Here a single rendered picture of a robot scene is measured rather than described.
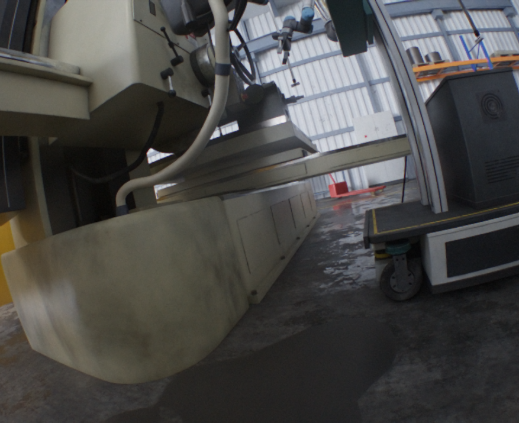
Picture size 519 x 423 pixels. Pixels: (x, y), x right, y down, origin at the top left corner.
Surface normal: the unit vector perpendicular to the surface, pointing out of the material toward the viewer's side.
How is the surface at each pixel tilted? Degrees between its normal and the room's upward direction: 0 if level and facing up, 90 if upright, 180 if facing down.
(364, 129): 90
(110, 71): 90
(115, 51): 90
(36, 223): 90
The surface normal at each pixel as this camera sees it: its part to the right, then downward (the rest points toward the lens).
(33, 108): 0.92, -0.20
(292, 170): -0.32, 0.14
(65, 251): -0.08, 0.08
